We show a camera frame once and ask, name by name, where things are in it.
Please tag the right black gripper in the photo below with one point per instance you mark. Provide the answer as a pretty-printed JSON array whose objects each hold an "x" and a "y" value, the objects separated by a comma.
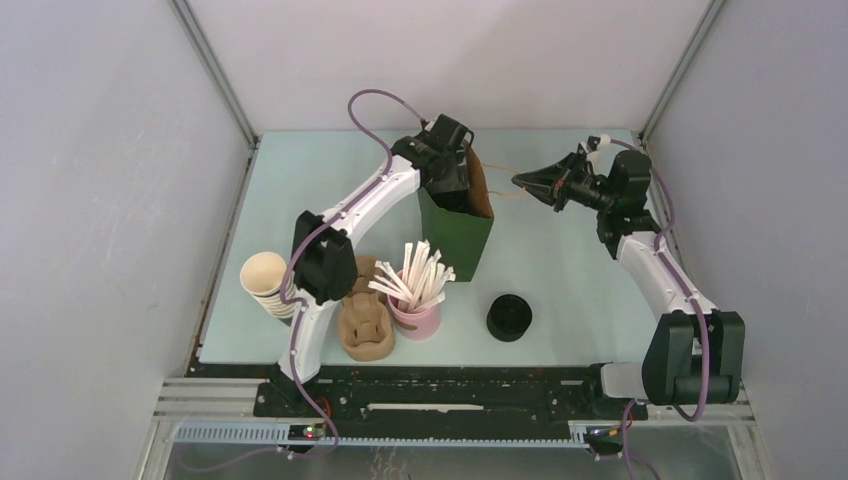
[{"x": 553, "y": 184}]

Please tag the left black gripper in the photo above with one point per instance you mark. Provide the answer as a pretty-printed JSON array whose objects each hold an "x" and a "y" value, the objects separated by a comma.
[{"x": 456, "y": 180}]

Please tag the green paper bag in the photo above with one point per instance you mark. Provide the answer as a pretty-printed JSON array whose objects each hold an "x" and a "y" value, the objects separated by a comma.
[{"x": 459, "y": 225}]

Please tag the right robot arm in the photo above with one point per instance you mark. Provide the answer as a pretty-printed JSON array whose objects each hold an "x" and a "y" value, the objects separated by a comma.
[{"x": 696, "y": 352}]

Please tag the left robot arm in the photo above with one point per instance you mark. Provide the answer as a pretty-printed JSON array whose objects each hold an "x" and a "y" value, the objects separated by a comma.
[{"x": 322, "y": 264}]

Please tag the bundle of white straws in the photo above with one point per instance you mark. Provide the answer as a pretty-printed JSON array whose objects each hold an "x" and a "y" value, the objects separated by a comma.
[{"x": 419, "y": 285}]

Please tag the stack of black lids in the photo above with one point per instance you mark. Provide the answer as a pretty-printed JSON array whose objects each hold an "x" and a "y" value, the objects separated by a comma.
[{"x": 509, "y": 317}]

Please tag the pink straw holder cup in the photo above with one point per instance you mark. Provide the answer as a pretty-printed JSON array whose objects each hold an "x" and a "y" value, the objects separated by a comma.
[{"x": 415, "y": 326}]

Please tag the brown cardboard cup carrier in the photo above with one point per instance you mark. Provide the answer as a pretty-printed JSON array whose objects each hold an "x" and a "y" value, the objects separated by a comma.
[{"x": 365, "y": 327}]

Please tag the stack of paper cups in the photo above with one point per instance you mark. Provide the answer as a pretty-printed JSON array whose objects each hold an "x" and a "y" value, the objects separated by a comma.
[{"x": 261, "y": 276}]

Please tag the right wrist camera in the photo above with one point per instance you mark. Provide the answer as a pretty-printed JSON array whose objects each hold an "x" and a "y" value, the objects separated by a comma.
[{"x": 591, "y": 148}]

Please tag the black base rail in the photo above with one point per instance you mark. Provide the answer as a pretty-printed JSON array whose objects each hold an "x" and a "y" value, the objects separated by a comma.
[{"x": 418, "y": 403}]

